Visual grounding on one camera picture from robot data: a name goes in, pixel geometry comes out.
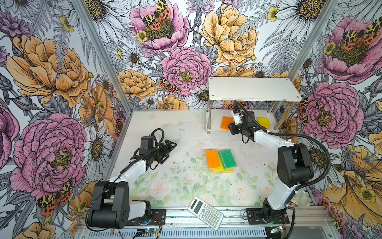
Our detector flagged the yellow sponge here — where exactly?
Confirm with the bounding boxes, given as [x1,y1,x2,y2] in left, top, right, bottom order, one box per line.
[211,154,233,173]
[257,118,271,130]

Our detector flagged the orange sponge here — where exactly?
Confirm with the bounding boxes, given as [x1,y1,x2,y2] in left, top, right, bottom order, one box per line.
[206,150,220,169]
[220,117,234,131]

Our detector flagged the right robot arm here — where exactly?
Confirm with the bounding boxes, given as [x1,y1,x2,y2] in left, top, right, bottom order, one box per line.
[228,109,314,222]

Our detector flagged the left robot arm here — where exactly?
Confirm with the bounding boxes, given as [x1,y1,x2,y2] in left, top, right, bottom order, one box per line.
[85,136,177,232]

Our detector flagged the white two-tier shelf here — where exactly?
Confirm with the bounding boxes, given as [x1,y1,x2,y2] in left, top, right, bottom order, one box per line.
[206,77,302,134]

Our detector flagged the green scouring sponge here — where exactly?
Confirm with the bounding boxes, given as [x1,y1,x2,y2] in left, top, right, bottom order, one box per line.
[218,149,237,170]

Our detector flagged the yellow bottom sponge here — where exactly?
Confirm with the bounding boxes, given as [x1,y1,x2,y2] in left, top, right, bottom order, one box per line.
[211,154,233,173]

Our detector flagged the green circuit board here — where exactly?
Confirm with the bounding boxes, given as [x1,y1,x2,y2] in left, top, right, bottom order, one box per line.
[135,228,162,237]

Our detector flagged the white scientific calculator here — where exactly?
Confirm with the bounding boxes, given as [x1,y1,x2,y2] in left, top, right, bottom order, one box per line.
[188,197,224,231]

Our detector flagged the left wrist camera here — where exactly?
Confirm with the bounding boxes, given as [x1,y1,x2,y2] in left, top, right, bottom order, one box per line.
[139,136,155,155]

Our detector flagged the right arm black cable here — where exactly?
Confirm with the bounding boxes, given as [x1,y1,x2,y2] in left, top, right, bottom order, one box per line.
[233,100,332,191]

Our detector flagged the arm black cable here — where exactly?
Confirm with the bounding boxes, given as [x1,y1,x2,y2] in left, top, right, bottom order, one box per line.
[233,100,332,191]
[85,128,165,233]

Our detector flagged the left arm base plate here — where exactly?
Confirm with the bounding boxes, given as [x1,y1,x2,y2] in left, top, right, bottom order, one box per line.
[125,209,167,227]

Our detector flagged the aluminium front rail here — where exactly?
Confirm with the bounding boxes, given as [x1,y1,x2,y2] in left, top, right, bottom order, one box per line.
[78,207,333,229]

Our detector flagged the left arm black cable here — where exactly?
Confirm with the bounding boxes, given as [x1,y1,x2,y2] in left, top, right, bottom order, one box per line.
[85,128,165,233]

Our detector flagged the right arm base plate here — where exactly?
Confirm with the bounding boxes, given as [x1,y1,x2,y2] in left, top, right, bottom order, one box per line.
[244,208,290,225]

